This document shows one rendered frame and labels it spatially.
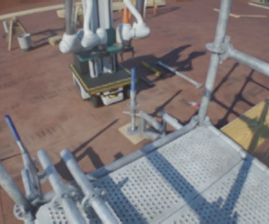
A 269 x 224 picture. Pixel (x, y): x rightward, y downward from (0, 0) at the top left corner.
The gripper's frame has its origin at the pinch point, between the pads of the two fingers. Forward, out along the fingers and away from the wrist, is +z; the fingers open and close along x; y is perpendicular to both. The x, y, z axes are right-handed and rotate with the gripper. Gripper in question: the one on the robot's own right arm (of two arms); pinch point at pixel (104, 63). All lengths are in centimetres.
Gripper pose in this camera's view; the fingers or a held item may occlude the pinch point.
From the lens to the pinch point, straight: 218.2
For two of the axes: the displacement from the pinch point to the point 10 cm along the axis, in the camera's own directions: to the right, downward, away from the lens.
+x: -8.7, 3.0, -3.8
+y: -4.9, -5.4, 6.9
